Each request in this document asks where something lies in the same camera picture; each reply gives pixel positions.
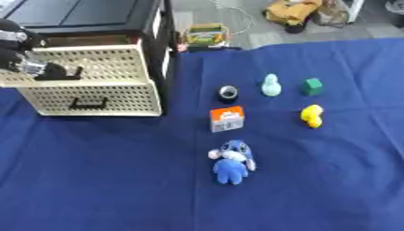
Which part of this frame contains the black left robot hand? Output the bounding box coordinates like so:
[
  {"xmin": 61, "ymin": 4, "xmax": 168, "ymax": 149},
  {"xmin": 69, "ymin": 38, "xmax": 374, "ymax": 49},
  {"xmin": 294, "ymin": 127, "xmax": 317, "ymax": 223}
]
[{"xmin": 0, "ymin": 18, "xmax": 69, "ymax": 81}]

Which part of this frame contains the black drawer handle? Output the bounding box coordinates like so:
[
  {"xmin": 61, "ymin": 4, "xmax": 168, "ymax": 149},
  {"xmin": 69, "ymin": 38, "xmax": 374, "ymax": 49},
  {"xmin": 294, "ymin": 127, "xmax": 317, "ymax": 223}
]
[
  {"xmin": 34, "ymin": 65, "xmax": 86, "ymax": 81},
  {"xmin": 66, "ymin": 97, "xmax": 111, "ymax": 110}
]

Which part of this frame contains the pale perforated drawer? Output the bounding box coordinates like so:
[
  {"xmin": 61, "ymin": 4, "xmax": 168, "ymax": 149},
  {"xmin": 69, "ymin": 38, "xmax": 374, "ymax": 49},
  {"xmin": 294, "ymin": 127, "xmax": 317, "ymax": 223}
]
[
  {"xmin": 14, "ymin": 79, "xmax": 164, "ymax": 117},
  {"xmin": 0, "ymin": 43, "xmax": 155, "ymax": 89}
]

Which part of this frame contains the black cabinet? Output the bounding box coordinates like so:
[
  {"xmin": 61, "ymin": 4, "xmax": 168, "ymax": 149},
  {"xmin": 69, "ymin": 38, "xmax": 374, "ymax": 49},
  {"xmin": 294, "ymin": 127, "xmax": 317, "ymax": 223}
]
[{"xmin": 0, "ymin": 0, "xmax": 179, "ymax": 116}]

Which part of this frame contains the colourful printed box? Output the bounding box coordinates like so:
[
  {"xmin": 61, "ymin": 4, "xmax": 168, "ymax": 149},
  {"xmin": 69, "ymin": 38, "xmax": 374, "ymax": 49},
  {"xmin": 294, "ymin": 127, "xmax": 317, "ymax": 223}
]
[{"xmin": 183, "ymin": 23, "xmax": 233, "ymax": 50}]

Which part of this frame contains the black tape roll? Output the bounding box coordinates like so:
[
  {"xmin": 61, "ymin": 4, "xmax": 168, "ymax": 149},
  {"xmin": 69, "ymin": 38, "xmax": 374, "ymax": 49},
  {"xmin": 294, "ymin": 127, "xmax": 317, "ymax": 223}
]
[{"xmin": 216, "ymin": 85, "xmax": 240, "ymax": 105}]

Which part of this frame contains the orange and white box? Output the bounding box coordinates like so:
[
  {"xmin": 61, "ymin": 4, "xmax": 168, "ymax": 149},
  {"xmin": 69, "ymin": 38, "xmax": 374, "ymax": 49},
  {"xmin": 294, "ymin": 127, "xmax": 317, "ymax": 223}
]
[{"xmin": 208, "ymin": 105, "xmax": 246, "ymax": 134}]

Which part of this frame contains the blue soft toy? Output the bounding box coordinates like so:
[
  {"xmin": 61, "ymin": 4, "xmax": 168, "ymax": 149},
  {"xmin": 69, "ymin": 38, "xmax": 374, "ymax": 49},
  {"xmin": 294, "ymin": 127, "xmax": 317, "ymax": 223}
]
[{"xmin": 207, "ymin": 138, "xmax": 259, "ymax": 186}]

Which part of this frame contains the mint green duck toy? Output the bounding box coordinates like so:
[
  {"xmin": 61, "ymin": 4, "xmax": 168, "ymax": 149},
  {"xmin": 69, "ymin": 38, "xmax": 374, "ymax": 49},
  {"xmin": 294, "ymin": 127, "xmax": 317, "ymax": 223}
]
[{"xmin": 260, "ymin": 72, "xmax": 284, "ymax": 98}]

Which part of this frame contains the green house-shaped block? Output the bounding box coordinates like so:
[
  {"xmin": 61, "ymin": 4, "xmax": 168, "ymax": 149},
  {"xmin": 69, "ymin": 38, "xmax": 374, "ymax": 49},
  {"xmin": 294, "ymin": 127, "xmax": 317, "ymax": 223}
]
[{"xmin": 299, "ymin": 78, "xmax": 326, "ymax": 97}]

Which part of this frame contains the yellow duck toy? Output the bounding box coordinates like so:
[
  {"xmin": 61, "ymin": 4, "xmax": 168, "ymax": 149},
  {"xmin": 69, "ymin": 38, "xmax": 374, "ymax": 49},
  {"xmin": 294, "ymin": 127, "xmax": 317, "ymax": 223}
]
[{"xmin": 298, "ymin": 104, "xmax": 326, "ymax": 130}]

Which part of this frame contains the clear plastic bag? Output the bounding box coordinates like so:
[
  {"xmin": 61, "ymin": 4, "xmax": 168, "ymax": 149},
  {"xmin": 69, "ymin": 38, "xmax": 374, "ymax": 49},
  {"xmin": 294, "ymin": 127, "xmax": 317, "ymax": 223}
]
[{"xmin": 312, "ymin": 0, "xmax": 353, "ymax": 29}]

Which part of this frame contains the white furniture leg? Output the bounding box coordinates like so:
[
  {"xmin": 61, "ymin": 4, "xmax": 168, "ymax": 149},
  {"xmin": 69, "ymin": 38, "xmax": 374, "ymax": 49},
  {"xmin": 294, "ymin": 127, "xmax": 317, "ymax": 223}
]
[{"xmin": 342, "ymin": 0, "xmax": 366, "ymax": 24}]

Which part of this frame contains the white cable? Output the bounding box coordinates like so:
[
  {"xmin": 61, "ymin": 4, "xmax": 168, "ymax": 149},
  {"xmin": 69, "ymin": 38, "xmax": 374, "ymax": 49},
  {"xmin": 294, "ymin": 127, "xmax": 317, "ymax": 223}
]
[{"xmin": 208, "ymin": 0, "xmax": 256, "ymax": 37}]

